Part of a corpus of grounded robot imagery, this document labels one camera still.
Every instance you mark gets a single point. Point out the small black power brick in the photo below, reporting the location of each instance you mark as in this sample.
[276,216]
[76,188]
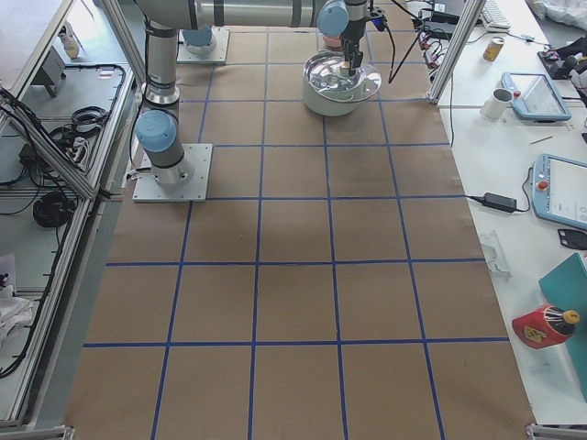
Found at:
[499,202]

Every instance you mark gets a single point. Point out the clear plastic holder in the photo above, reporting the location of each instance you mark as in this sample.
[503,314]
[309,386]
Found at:
[494,256]

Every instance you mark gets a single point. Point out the red bottle yellow cap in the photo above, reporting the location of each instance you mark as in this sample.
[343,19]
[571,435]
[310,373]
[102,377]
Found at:
[546,326]

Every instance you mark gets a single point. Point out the power strip with plugs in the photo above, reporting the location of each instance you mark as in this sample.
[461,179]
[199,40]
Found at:
[434,44]

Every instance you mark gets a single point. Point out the teach pendant tablet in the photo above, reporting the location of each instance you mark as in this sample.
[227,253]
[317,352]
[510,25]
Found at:
[559,190]
[539,99]

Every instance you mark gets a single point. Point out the near teach pendant tablet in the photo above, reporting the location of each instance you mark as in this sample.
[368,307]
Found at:
[559,190]

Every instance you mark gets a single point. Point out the teal box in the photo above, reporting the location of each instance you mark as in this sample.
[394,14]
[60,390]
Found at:
[565,287]

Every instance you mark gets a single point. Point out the white mug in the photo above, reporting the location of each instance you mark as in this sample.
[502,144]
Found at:
[496,104]

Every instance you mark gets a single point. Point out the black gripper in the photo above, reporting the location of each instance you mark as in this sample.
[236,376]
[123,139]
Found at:
[354,24]

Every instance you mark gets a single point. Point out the white steel cooking pot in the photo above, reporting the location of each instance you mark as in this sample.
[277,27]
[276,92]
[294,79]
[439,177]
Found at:
[331,94]

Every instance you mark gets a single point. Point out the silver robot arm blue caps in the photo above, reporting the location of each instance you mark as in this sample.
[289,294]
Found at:
[158,130]

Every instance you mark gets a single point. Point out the shiny steel pot lid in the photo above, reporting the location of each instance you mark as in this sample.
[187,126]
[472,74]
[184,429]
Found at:
[368,78]

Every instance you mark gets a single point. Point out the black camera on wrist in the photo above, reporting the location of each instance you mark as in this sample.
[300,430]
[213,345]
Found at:
[378,18]

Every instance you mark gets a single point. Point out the far teach pendant tablet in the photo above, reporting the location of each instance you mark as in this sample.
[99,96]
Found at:
[539,99]

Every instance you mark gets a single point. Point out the yellow drink can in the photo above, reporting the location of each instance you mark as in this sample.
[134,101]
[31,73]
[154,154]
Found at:
[493,49]

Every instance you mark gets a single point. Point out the white crumpled cloth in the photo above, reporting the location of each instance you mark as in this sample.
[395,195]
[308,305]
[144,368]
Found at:
[16,311]

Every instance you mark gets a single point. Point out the brown paper table mat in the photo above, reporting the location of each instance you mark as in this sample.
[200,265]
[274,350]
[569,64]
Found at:
[332,286]

